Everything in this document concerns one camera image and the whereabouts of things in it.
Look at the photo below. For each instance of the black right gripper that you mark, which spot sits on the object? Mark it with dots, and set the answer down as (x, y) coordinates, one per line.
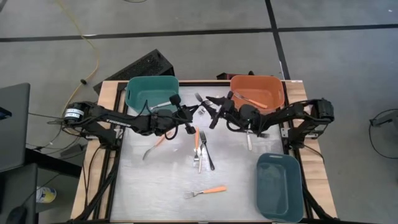
(228, 110)

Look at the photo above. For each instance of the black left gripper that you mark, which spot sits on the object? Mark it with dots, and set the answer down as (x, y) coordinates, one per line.
(174, 119)

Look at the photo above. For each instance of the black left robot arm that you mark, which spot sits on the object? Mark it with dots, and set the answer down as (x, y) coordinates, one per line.
(124, 119)

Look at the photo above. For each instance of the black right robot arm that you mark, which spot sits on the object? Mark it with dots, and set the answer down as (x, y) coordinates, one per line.
(295, 112)

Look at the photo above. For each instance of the black electronic device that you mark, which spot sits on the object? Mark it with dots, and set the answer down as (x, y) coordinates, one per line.
(233, 76)

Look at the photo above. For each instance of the teal plastic bin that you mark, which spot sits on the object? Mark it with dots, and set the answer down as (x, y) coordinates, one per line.
(140, 90)

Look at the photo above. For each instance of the orange plastic bin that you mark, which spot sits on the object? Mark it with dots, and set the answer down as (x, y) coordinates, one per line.
(273, 87)

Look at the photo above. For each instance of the black computer case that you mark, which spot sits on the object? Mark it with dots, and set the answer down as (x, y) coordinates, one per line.
(146, 67)

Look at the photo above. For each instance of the blue-grey plastic bin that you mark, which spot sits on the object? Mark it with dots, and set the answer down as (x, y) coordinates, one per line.
(280, 189)

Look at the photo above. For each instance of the black desk beam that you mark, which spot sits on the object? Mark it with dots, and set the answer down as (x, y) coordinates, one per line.
(53, 163)

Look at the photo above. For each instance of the yellow white roll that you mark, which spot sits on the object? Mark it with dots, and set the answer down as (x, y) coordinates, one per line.
(46, 195)

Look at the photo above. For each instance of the grey floor object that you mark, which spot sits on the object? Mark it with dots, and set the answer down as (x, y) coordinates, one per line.
(387, 117)

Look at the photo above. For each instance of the grey laptop lid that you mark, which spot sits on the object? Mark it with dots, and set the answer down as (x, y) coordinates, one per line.
(14, 133)

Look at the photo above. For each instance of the dark blue object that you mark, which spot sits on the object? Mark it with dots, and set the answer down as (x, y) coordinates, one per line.
(4, 113)

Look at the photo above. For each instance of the grey desk panel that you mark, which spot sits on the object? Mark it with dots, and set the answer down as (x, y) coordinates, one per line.
(18, 193)

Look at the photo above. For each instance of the black computer mouse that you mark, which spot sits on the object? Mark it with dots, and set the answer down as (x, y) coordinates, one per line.
(17, 215)

